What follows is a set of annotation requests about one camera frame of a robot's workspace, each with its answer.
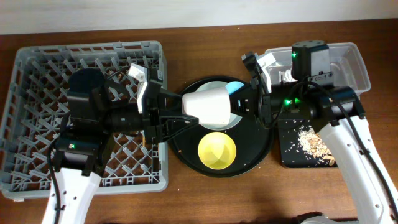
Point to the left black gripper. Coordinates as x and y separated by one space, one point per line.
152 112

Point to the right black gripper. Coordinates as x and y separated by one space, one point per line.
265 103

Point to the blue cup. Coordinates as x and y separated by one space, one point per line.
233 86

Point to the white napkin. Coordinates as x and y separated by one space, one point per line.
286 76

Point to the pink cup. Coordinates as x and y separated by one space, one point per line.
209 106

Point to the yellow bowl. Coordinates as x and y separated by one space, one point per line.
217 150

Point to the food scraps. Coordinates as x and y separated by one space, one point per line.
315 144

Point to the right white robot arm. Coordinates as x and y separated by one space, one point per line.
335 113

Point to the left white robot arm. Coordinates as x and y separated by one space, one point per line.
131 99

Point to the grey dishwasher rack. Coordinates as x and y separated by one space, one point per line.
36 102

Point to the round black tray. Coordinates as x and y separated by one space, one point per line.
253 142

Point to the black rectangular tray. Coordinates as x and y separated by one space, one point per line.
292 143

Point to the clear plastic bin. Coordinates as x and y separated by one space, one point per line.
346 64

